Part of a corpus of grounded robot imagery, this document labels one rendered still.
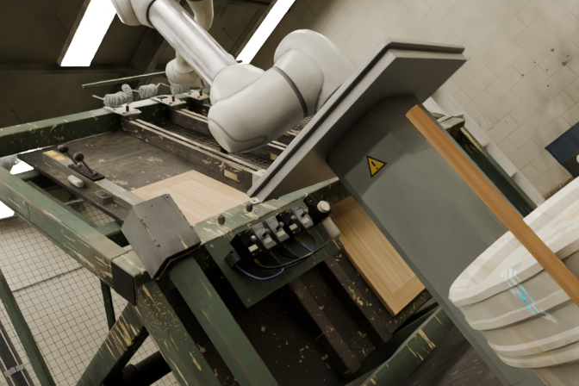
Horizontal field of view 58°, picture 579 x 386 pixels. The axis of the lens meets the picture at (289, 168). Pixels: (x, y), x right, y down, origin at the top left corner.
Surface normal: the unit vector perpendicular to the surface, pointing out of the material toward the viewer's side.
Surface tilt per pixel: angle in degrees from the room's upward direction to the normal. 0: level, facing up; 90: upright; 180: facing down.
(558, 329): 95
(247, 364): 90
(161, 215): 90
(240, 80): 73
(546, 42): 90
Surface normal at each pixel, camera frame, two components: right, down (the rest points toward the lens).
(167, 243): 0.48, -0.59
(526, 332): -0.73, 0.55
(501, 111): -0.57, 0.16
